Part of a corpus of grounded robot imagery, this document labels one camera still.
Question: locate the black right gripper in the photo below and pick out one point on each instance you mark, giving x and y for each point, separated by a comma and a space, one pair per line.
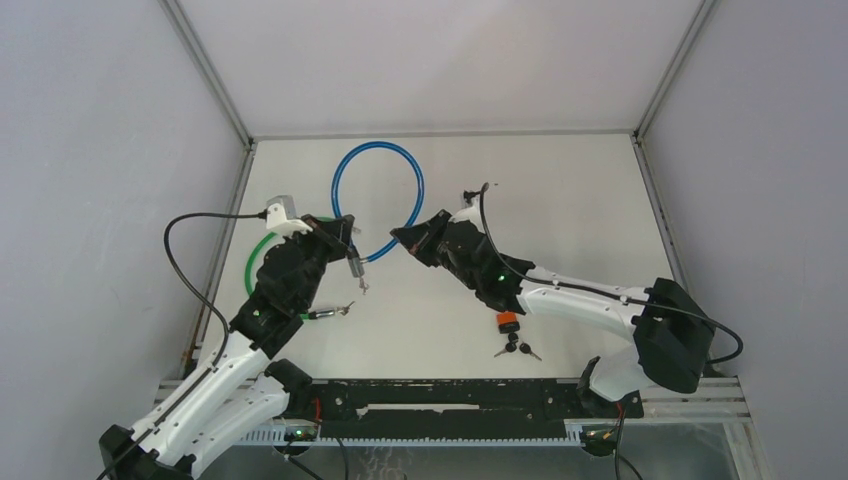
418, 241

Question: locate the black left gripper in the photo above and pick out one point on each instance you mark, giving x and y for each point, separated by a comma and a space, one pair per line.
336, 236

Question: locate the blue cable lock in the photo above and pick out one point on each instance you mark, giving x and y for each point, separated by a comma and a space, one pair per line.
383, 184

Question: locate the silver keys of green lock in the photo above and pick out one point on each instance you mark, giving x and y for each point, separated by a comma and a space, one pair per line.
344, 310

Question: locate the green cable lock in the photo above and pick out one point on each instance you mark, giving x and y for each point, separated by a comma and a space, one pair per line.
255, 265

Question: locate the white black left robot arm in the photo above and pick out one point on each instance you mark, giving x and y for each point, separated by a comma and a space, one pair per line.
241, 384

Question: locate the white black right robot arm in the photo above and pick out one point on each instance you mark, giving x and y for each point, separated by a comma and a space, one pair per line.
667, 335

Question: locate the orange black padlock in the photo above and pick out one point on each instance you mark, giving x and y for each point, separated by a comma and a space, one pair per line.
507, 323

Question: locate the black head padlock keys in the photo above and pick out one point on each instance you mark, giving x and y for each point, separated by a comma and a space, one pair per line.
515, 344

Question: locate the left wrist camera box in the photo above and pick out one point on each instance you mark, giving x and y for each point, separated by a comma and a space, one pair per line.
281, 217

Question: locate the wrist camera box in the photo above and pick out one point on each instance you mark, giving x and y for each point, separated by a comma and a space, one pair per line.
470, 210
281, 217

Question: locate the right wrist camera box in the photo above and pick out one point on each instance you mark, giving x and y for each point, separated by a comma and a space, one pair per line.
470, 210

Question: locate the black mounting rail base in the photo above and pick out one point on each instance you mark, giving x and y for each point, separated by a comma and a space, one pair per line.
337, 402

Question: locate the white slotted cable duct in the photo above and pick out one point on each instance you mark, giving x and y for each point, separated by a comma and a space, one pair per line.
487, 433

